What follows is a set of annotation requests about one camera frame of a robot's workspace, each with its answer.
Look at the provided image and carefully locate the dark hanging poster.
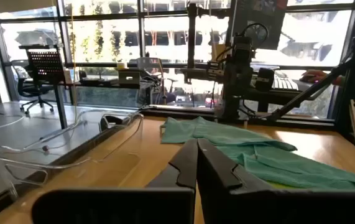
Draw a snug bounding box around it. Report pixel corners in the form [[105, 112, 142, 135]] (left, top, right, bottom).
[[232, 0, 288, 50]]

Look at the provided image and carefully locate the teal microfiber towel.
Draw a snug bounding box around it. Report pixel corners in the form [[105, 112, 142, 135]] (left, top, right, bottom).
[[216, 143, 355, 191]]

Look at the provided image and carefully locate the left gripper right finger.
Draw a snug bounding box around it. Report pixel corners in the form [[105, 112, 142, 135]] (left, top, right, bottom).
[[196, 138, 273, 200]]

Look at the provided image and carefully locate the black office chair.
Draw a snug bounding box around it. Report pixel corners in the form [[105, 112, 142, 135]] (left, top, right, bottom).
[[11, 58, 56, 116]]

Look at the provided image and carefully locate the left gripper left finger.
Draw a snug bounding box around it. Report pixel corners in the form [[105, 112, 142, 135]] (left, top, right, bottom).
[[145, 138, 199, 189]]

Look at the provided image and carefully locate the black metal stand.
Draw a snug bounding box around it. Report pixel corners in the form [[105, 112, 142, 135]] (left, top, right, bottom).
[[179, 2, 231, 85]]

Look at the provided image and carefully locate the cluttered background office desk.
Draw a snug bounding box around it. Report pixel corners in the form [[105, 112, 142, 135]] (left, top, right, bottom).
[[71, 57, 173, 106]]

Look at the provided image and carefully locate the person's hand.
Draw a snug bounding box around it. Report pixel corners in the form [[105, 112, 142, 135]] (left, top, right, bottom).
[[300, 68, 330, 85]]

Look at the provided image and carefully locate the clear plastic bin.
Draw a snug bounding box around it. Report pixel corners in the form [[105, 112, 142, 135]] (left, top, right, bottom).
[[0, 108, 145, 200]]

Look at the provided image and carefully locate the green microfiber towel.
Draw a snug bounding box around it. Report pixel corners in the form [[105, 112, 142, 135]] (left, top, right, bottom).
[[265, 181, 295, 190]]

